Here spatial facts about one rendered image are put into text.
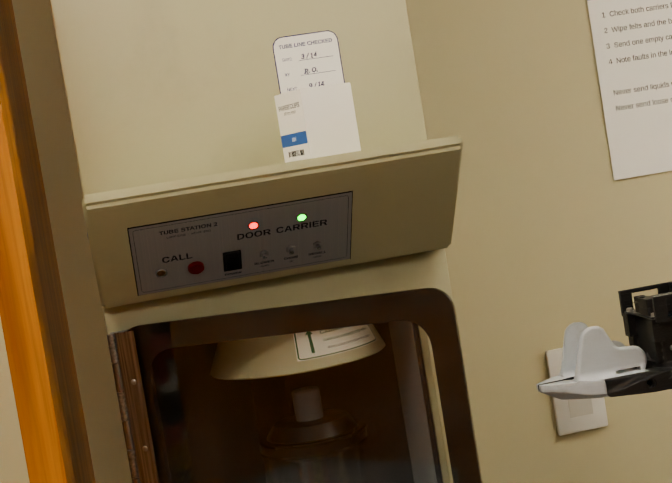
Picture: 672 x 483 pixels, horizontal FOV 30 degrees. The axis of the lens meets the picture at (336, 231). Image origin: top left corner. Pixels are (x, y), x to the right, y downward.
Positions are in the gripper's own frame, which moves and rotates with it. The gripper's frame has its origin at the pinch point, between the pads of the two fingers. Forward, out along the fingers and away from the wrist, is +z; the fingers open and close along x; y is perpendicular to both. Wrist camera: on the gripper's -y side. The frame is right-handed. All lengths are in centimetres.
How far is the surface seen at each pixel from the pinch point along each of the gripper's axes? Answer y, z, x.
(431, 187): 19.0, 6.8, -4.0
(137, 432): 1.5, 34.9, -11.2
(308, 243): 15.8, 17.7, -7.2
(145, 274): 15.5, 32.0, -7.7
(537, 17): 37, -25, -55
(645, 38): 32, -40, -54
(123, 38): 36.2, 30.3, -13.0
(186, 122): 28.0, 26.0, -12.8
